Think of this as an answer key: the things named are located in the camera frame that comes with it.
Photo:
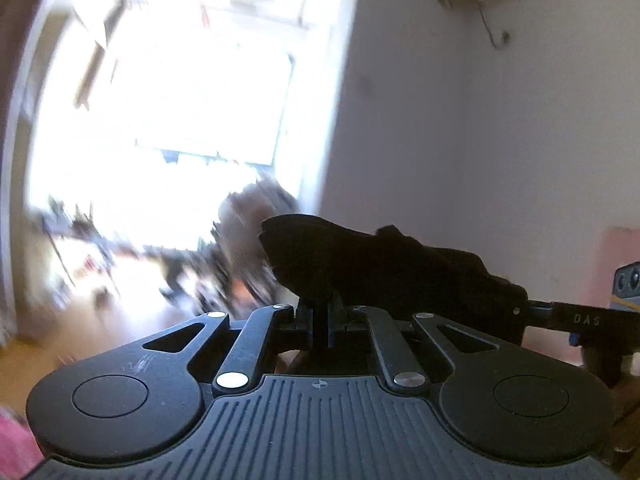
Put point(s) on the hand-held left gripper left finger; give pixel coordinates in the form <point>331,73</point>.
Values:
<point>305,332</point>

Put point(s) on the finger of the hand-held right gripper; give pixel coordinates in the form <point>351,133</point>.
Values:
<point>535,316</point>

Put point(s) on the person's right forearm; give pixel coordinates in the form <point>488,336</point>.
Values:
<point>627,415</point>

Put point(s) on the wheelchair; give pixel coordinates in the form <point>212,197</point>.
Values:
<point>210,270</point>

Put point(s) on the black printed t-shirt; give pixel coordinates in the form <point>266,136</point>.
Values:
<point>375,265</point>

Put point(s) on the pink floral blanket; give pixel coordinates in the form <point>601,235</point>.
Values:
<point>17,440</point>

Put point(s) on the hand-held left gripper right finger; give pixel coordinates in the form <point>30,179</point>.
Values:
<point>336,332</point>

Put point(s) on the grey curtain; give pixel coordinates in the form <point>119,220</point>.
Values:
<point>12,110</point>

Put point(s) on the beige towel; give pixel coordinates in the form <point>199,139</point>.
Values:
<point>247,225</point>

